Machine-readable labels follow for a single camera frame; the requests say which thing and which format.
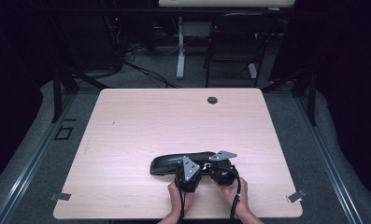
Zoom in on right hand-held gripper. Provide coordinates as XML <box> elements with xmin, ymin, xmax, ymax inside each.
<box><xmin>207</xmin><ymin>150</ymin><xmax>241</xmax><ymax>188</ymax></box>

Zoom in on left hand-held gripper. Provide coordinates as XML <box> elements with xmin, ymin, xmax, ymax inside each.
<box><xmin>174</xmin><ymin>155</ymin><xmax>204</xmax><ymax>193</ymax></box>

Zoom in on black stapler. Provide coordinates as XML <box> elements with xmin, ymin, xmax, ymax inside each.
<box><xmin>149</xmin><ymin>150</ymin><xmax>235</xmax><ymax>177</ymax></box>

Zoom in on person's left hand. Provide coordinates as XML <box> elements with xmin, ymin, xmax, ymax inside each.
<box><xmin>166</xmin><ymin>181</ymin><xmax>196</xmax><ymax>217</ymax></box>

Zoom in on person's right hand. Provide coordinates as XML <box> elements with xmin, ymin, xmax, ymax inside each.
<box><xmin>215</xmin><ymin>176</ymin><xmax>250</xmax><ymax>217</ymax></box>

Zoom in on grey tape piece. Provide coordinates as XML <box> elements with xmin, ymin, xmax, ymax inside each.
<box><xmin>49</xmin><ymin>192</ymin><xmax>72</xmax><ymax>202</ymax></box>
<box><xmin>286</xmin><ymin>189</ymin><xmax>308</xmax><ymax>203</ymax></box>

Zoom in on black metal stand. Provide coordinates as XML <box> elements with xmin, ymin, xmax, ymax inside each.
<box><xmin>50</xmin><ymin>63</ymin><xmax>110</xmax><ymax>123</ymax></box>
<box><xmin>261</xmin><ymin>65</ymin><xmax>319</xmax><ymax>127</ymax></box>

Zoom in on white background desk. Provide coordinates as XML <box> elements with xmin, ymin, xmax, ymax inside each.
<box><xmin>157</xmin><ymin>0</ymin><xmax>297</xmax><ymax>80</ymax></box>

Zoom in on black folding chair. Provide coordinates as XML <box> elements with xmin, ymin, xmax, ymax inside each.
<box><xmin>203</xmin><ymin>12</ymin><xmax>278</xmax><ymax>89</ymax></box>

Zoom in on dark computer case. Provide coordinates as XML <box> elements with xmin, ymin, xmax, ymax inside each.
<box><xmin>61</xmin><ymin>11</ymin><xmax>121</xmax><ymax>72</ymax></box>

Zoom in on grey metal floor rail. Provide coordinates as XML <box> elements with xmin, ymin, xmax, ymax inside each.
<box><xmin>293</xmin><ymin>95</ymin><xmax>365</xmax><ymax>224</ymax></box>
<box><xmin>0</xmin><ymin>92</ymin><xmax>78</xmax><ymax>224</ymax></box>

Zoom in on black floor cables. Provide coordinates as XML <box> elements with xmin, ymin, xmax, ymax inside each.
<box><xmin>122</xmin><ymin>43</ymin><xmax>182</xmax><ymax>90</ymax></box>

